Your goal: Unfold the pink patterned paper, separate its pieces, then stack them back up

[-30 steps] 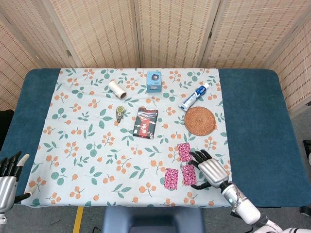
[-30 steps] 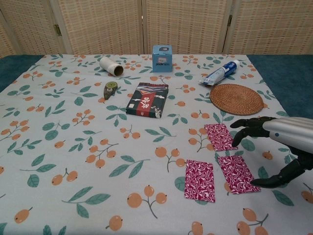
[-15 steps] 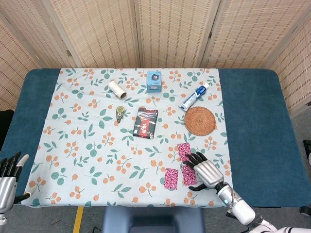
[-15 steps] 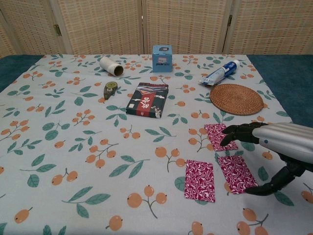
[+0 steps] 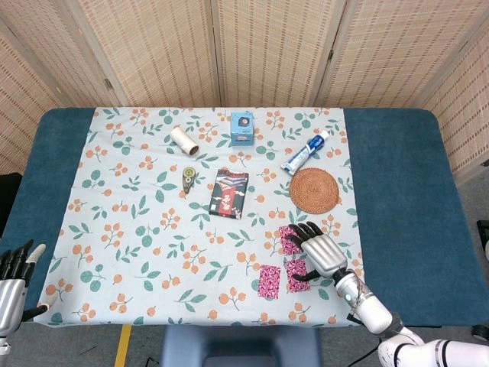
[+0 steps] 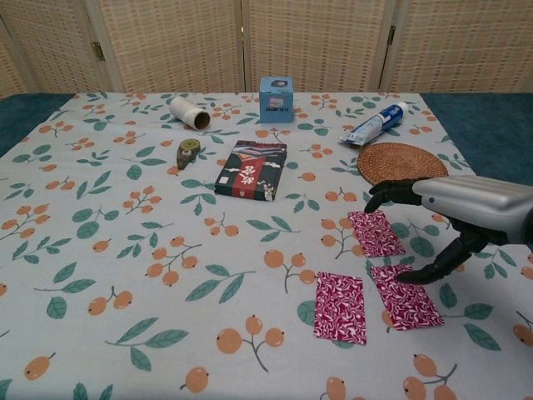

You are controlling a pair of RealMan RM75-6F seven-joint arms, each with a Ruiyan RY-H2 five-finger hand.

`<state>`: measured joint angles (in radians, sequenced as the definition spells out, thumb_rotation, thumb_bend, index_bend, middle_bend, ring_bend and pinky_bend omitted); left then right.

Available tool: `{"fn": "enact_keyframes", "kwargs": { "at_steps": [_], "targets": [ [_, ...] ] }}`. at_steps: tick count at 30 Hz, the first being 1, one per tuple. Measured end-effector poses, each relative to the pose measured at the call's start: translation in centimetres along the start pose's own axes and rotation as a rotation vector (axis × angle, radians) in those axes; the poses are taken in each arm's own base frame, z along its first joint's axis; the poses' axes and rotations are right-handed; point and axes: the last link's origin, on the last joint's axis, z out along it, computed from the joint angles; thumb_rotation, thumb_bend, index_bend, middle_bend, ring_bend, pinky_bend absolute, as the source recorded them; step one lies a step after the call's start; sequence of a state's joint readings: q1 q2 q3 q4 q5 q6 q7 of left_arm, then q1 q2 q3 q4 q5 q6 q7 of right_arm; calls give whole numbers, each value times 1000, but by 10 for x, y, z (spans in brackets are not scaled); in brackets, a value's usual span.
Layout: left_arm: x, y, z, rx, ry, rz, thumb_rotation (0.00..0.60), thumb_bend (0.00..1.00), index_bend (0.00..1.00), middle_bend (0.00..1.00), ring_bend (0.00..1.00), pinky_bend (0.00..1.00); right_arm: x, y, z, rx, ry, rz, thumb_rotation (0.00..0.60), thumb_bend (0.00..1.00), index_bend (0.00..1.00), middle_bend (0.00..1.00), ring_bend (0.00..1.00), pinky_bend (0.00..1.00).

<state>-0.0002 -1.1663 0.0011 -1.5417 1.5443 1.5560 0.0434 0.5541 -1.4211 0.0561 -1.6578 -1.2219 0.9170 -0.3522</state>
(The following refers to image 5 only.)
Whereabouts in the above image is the small blue cardboard box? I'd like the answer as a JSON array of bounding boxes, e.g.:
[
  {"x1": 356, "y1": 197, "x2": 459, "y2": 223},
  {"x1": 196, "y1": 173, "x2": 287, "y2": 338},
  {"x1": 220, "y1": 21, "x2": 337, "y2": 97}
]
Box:
[{"x1": 229, "y1": 111, "x2": 256, "y2": 147}]

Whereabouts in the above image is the white paper roll cardboard core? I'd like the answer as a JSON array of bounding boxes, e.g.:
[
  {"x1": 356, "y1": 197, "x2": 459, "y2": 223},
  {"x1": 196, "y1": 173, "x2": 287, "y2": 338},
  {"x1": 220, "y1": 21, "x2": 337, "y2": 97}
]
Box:
[{"x1": 170, "y1": 126, "x2": 200, "y2": 157}]

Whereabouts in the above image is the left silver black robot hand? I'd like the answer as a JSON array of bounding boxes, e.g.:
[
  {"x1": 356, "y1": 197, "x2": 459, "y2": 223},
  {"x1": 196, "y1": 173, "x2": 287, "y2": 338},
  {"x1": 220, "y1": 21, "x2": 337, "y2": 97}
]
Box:
[{"x1": 0, "y1": 239, "x2": 61, "y2": 339}]

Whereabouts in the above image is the blue white toothpaste tube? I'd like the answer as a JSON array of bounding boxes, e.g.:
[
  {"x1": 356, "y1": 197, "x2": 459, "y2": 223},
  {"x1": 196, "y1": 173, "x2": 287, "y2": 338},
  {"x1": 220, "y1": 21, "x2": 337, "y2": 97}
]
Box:
[{"x1": 280, "y1": 129, "x2": 330, "y2": 175}]

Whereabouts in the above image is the fruit and leaf print tablecloth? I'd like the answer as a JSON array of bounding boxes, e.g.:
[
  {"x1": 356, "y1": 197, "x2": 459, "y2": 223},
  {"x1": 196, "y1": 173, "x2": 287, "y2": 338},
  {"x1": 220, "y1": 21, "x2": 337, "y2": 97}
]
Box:
[{"x1": 33, "y1": 106, "x2": 368, "y2": 328}]

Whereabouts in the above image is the woven bamboo screen panel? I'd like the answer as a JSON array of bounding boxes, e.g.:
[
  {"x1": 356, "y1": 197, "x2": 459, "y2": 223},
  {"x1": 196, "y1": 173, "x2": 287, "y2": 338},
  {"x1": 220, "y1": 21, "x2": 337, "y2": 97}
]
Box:
[
  {"x1": 72, "y1": 0, "x2": 222, "y2": 108},
  {"x1": 0, "y1": 32, "x2": 64, "y2": 175},
  {"x1": 419, "y1": 26, "x2": 489, "y2": 184},
  {"x1": 210, "y1": 0, "x2": 348, "y2": 109},
  {"x1": 316, "y1": 0, "x2": 489, "y2": 110},
  {"x1": 0, "y1": 0, "x2": 129, "y2": 108}
]

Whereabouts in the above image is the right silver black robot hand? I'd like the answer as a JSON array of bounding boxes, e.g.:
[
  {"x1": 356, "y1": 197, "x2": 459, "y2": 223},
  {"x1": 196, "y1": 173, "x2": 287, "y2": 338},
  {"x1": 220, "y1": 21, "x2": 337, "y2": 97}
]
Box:
[{"x1": 286, "y1": 221, "x2": 349, "y2": 282}]

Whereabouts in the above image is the pink patterned packet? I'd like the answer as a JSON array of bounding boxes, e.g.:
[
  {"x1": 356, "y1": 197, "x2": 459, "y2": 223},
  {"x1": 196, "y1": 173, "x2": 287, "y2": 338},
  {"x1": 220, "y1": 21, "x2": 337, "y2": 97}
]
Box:
[
  {"x1": 284, "y1": 258, "x2": 311, "y2": 294},
  {"x1": 278, "y1": 225, "x2": 306, "y2": 256},
  {"x1": 257, "y1": 263, "x2": 282, "y2": 298}
]

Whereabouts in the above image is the round woven rattan coaster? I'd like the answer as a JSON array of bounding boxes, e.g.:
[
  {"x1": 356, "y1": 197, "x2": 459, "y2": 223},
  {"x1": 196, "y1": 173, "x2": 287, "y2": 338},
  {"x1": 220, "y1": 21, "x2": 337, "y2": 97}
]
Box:
[{"x1": 289, "y1": 167, "x2": 341, "y2": 213}]

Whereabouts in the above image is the black object beside table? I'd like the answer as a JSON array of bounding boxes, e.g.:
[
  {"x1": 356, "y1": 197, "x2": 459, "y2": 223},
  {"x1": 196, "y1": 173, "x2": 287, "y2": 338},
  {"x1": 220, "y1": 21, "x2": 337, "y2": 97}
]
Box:
[{"x1": 0, "y1": 172, "x2": 23, "y2": 238}]

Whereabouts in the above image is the black stand beside table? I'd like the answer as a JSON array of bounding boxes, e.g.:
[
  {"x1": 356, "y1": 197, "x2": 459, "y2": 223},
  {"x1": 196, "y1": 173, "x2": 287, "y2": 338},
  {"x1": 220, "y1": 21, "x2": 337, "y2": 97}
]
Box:
[{"x1": 476, "y1": 219, "x2": 489, "y2": 261}]

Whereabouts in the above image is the blue grey robot torso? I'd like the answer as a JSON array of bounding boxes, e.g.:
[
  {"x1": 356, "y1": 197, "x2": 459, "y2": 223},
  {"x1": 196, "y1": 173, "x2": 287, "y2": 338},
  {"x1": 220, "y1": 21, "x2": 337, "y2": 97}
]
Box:
[{"x1": 160, "y1": 324, "x2": 322, "y2": 367}]

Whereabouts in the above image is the green brown correction tape dispenser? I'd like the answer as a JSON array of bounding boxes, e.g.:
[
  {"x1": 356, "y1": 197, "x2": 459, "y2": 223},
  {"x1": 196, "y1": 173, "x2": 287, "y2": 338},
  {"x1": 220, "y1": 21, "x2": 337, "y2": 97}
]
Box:
[{"x1": 181, "y1": 166, "x2": 196, "y2": 193}]

